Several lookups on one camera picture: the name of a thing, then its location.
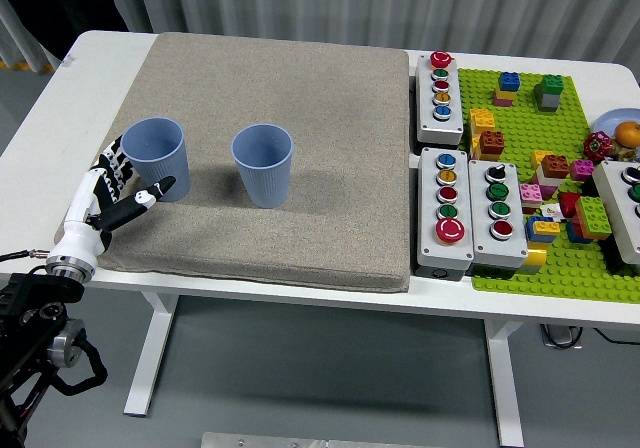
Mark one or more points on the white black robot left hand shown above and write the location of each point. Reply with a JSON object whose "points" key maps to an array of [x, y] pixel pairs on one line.
{"points": [[80, 228]]}

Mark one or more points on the blue ribbed plastic cup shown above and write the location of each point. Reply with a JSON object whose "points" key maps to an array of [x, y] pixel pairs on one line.
{"points": [[160, 148], [262, 178]]}

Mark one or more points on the white table leg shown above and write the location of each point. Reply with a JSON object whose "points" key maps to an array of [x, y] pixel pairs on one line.
{"points": [[505, 383], [150, 348]]}

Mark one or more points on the grey-brown fabric mat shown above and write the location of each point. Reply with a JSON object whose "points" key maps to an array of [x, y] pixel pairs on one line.
{"points": [[310, 133]]}

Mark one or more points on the grey five-button box, large red stop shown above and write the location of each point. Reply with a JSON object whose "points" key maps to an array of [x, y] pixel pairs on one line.
{"points": [[430, 233]]}

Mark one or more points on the grey five-button box, small red stop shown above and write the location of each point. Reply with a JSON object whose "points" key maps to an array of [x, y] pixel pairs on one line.
{"points": [[429, 118]]}

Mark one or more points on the large yellow toy block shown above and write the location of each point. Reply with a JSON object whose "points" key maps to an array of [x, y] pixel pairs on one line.
{"points": [[481, 120]]}

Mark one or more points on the brown toy block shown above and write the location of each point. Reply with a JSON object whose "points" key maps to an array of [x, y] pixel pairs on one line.
{"points": [[492, 145], [556, 167]]}

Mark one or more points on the blue yellow pink block stack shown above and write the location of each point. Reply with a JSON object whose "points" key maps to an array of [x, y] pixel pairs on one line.
{"points": [[507, 88]]}

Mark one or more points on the pink toy block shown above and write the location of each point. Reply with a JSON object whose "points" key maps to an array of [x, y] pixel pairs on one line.
{"points": [[531, 197]]}

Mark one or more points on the green studded baseplate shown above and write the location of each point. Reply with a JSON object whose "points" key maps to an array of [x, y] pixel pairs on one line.
{"points": [[520, 118]]}

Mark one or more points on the blue yellow toy block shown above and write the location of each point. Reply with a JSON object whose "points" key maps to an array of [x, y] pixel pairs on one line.
{"points": [[542, 229]]}

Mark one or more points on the small yellow toy block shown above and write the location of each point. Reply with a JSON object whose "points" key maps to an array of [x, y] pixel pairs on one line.
{"points": [[537, 159]]}

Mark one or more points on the pale pink white block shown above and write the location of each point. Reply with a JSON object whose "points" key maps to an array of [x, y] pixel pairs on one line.
{"points": [[547, 185]]}

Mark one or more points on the green grey block stack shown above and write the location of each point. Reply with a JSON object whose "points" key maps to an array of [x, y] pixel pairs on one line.
{"points": [[549, 93]]}

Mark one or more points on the red toy block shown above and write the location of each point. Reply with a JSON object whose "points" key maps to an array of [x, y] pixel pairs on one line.
{"points": [[569, 203]]}

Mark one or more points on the magenta toy block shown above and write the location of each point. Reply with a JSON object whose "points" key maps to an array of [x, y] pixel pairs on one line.
{"points": [[582, 170]]}

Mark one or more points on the green toy block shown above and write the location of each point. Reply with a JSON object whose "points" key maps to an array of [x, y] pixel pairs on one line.
{"points": [[594, 217]]}

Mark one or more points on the red valve handwheel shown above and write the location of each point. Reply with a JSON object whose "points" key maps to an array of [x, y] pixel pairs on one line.
{"points": [[596, 145]]}

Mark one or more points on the grey button box, cut off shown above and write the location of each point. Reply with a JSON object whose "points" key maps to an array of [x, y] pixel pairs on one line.
{"points": [[612, 203]]}

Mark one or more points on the light blue plate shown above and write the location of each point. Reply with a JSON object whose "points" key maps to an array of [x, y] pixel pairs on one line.
{"points": [[607, 120]]}

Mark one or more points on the orange fruit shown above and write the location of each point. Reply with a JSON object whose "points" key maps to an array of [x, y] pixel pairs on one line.
{"points": [[627, 133]]}

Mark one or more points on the grey box with selector switch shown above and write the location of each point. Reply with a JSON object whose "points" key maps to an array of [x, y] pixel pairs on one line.
{"points": [[482, 238]]}

